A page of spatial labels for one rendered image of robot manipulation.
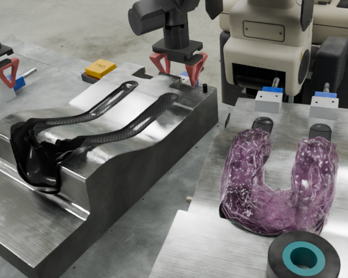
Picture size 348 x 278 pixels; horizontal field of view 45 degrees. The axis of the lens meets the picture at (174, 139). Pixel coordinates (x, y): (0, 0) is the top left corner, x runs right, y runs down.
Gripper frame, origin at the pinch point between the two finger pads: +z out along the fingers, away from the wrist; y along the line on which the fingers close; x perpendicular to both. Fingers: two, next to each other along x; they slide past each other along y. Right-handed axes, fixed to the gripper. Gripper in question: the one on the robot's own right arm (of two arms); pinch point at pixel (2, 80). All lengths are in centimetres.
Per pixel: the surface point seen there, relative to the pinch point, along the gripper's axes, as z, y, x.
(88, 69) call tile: 0.7, 15.3, 16.2
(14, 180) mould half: -1.7, 36.9, -22.9
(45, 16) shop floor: 86, -223, 170
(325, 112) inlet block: -4, 77, 22
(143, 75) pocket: -2.9, 35.1, 16.4
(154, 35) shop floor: 84, -105, 180
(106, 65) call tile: 0.5, 18.6, 20.1
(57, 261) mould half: 1, 55, -29
